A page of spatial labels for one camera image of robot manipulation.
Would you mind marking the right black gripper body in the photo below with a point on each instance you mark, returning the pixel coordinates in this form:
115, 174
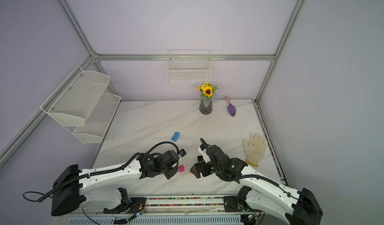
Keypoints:
209, 168

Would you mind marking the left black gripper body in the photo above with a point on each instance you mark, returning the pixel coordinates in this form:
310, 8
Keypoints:
169, 172

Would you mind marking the pink square lego brick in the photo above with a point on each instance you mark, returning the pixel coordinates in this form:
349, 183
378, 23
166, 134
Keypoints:
181, 169

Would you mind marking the blue long lego brick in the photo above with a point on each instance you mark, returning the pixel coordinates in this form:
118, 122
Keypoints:
175, 136

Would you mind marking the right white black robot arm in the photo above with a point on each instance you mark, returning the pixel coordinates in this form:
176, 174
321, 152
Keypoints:
259, 192

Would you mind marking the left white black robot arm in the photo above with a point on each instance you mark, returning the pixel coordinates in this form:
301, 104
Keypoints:
76, 188

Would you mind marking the white work glove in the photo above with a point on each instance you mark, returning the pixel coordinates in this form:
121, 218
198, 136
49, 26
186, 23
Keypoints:
254, 148

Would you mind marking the purple pink garden trowel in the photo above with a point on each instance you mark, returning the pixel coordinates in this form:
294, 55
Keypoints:
231, 109

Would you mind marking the sunflower bouquet in grey vase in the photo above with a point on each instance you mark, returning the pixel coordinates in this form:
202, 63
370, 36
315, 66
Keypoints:
207, 91

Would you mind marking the white mesh two-tier shelf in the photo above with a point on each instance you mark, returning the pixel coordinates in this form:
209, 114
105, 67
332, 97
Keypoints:
83, 105

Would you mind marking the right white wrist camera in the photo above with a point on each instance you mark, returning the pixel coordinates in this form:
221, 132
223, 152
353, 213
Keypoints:
203, 151

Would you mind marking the aluminium front rail frame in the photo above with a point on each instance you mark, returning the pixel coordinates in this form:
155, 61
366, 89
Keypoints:
185, 204

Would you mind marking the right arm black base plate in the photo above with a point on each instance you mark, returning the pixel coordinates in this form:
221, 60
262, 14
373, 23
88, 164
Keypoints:
234, 204

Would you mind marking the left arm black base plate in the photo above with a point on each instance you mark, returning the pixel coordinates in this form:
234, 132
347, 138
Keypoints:
128, 206

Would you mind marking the white wire wall basket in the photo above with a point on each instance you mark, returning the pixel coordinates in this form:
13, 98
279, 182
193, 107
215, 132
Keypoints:
189, 65

